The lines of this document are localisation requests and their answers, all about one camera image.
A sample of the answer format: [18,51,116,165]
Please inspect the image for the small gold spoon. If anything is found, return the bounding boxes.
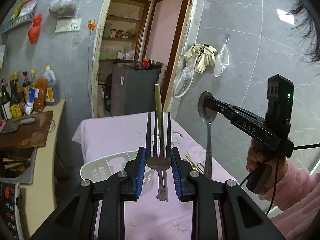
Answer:
[184,152,204,174]

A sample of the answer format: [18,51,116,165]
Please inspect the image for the silver fork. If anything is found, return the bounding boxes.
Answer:
[145,112,171,202]

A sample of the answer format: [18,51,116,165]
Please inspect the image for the silver tablespoon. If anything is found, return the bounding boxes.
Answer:
[197,91,217,179]

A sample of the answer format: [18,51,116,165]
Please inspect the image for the wooden chopstick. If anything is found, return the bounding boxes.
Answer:
[154,83,169,202]

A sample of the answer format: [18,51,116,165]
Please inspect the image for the pink sleeved right forearm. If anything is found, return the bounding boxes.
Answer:
[271,160,319,239]

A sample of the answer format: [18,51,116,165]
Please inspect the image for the person's right hand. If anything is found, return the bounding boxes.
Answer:
[246,138,288,194]

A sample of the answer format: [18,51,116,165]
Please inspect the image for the white plastic utensil basket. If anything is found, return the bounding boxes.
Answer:
[80,150,156,193]

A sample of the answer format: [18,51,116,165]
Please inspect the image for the pink floral table cloth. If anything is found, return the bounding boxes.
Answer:
[71,112,238,240]

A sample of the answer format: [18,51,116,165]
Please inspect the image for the clear hanging plastic bag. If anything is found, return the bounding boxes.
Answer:
[214,38,229,77]

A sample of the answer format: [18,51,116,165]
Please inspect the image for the dark grey refrigerator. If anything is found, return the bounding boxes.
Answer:
[111,61,161,116]

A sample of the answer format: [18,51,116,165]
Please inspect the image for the beige rubber gloves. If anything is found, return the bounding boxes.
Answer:
[184,44,217,74]

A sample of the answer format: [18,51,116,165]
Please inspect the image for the wooden cutting board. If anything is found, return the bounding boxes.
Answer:
[0,111,53,151]

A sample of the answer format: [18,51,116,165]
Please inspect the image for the large cooking oil jug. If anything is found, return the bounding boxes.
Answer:
[43,65,60,106]

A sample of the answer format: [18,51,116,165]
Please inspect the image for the red cup on fridge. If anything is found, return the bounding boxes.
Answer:
[142,58,149,68]

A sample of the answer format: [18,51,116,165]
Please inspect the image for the induction cooker panel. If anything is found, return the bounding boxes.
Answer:
[1,181,24,239]

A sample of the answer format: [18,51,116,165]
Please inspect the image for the dark soy sauce bottle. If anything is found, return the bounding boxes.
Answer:
[1,79,12,120]

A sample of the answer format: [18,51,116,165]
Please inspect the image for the red plastic bag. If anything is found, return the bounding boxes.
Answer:
[28,14,43,44]

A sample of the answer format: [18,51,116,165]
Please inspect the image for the hanging bag of dried goods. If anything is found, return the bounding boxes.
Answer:
[49,0,75,18]

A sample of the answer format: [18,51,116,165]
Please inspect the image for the white hose loop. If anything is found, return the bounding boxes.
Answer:
[172,60,198,99]

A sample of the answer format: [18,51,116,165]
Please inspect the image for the orange wall hook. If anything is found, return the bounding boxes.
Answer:
[87,20,97,30]

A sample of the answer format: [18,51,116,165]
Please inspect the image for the white wall socket plate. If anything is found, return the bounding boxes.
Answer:
[55,18,82,33]

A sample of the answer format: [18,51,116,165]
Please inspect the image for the grey metal wall shelf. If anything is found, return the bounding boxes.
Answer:
[1,11,35,34]

